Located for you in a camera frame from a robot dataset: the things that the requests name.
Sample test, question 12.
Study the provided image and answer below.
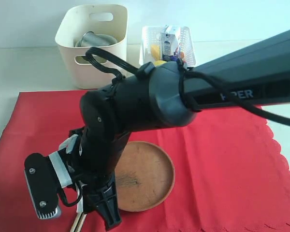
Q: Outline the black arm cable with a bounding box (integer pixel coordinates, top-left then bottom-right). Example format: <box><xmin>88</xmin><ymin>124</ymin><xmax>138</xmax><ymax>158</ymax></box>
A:
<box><xmin>85</xmin><ymin>47</ymin><xmax>290</xmax><ymax>129</ymax></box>

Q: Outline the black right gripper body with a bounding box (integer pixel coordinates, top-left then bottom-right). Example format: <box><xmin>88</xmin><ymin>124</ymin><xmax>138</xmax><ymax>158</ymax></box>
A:
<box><xmin>69</xmin><ymin>128</ymin><xmax>130</xmax><ymax>214</ymax></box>

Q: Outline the white perforated basket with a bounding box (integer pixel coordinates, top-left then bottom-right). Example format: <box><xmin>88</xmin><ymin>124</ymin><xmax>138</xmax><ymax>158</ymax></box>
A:
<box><xmin>139</xmin><ymin>26</ymin><xmax>197</xmax><ymax>67</ymax></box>

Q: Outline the red tablecloth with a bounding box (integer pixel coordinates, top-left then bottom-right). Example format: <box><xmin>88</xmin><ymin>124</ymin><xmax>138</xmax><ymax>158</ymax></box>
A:
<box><xmin>0</xmin><ymin>90</ymin><xmax>290</xmax><ymax>232</ymax></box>

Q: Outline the yellow lemon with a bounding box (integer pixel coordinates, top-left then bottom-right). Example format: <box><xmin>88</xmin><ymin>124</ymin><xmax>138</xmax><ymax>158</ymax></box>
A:
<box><xmin>153</xmin><ymin>60</ymin><xmax>166</xmax><ymax>67</ymax></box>

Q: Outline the white ceramic bowl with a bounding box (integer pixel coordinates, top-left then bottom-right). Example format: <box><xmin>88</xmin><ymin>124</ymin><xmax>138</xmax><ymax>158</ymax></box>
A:
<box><xmin>76</xmin><ymin>35</ymin><xmax>118</xmax><ymax>64</ymax></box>

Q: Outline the blue white milk carton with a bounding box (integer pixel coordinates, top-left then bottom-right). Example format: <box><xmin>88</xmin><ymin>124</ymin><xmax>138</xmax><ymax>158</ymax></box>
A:
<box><xmin>159</xmin><ymin>25</ymin><xmax>181</xmax><ymax>62</ymax></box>

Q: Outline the stainless steel cup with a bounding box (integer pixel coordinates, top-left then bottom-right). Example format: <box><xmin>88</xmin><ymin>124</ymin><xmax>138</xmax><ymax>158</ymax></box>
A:
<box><xmin>75</xmin><ymin>31</ymin><xmax>110</xmax><ymax>47</ymax></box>

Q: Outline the brown wooden plate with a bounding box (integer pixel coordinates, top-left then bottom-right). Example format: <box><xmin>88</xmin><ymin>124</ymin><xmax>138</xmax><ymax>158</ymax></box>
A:
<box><xmin>115</xmin><ymin>141</ymin><xmax>175</xmax><ymax>212</ymax></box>

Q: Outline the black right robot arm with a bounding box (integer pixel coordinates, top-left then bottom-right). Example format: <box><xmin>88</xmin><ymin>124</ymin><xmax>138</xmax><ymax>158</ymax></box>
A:
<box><xmin>72</xmin><ymin>30</ymin><xmax>290</xmax><ymax>230</ymax></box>

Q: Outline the yellow cheese wedge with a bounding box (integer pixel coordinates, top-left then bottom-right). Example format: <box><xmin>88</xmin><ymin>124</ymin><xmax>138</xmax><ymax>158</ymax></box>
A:
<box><xmin>150</xmin><ymin>44</ymin><xmax>161</xmax><ymax>61</ymax></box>

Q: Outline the cream plastic tub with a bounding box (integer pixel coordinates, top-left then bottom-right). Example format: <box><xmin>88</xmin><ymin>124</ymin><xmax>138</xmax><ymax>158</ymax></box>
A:
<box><xmin>55</xmin><ymin>4</ymin><xmax>128</xmax><ymax>89</ymax></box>

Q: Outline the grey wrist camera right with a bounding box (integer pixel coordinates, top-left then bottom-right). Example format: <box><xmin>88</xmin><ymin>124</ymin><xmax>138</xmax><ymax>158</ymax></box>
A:
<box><xmin>24</xmin><ymin>153</ymin><xmax>61</xmax><ymax>220</ymax></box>

